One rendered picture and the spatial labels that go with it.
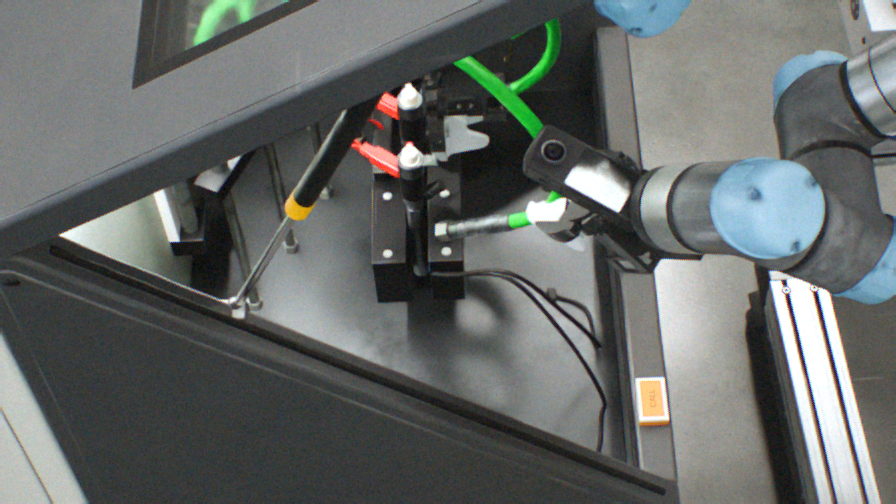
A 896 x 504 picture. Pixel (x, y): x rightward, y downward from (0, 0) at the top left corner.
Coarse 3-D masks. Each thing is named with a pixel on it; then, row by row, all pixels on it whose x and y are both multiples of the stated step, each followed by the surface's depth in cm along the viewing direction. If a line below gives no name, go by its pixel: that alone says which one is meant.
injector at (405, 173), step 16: (400, 160) 171; (400, 176) 172; (416, 176) 171; (416, 192) 173; (432, 192) 175; (416, 208) 177; (416, 224) 179; (416, 240) 181; (416, 256) 184; (416, 272) 187
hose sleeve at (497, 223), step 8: (488, 216) 160; (496, 216) 159; (504, 216) 158; (456, 224) 162; (464, 224) 162; (472, 224) 161; (480, 224) 160; (488, 224) 160; (496, 224) 159; (504, 224) 158; (448, 232) 163; (456, 232) 162; (464, 232) 162; (472, 232) 161; (480, 232) 161; (488, 232) 160; (496, 232) 160
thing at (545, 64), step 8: (552, 24) 165; (552, 32) 166; (560, 32) 167; (552, 40) 167; (560, 40) 167; (552, 48) 168; (544, 56) 170; (552, 56) 169; (544, 64) 170; (552, 64) 170; (536, 72) 171; (544, 72) 171; (520, 80) 173; (528, 80) 172; (536, 80) 172; (512, 88) 174; (520, 88) 173; (528, 88) 173
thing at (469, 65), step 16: (464, 64) 141; (480, 64) 142; (480, 80) 142; (496, 80) 142; (496, 96) 143; (512, 96) 143; (512, 112) 144; (528, 112) 144; (528, 128) 145; (512, 224) 158; (528, 224) 157
